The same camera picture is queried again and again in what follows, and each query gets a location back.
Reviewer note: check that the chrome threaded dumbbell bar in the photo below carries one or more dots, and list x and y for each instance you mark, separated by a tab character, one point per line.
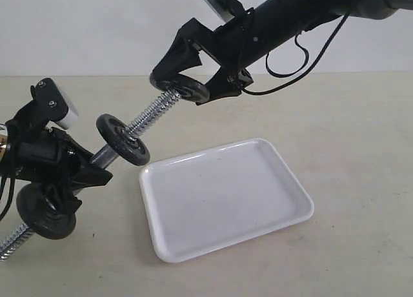
103	158

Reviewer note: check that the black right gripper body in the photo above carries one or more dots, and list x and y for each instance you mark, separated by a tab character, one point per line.
226	45

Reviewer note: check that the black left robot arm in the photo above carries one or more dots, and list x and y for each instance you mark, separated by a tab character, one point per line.
3	145

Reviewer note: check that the white rectangular plastic tray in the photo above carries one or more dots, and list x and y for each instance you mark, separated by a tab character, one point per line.
214	198

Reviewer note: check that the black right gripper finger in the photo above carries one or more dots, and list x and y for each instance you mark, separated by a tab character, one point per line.
223	85
180	56

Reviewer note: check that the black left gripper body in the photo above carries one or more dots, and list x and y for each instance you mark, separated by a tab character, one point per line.
40	154

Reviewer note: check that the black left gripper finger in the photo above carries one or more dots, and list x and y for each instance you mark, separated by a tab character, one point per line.
59	199
84	174

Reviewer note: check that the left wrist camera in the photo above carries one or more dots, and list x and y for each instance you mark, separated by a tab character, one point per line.
54	103

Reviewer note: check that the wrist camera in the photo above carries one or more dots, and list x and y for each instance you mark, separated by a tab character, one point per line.
226	9
54	103

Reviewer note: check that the black weight plate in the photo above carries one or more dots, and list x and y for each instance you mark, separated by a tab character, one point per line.
188	88
114	133
29	205

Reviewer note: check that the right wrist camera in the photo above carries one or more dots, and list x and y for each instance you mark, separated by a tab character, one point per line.
226	9

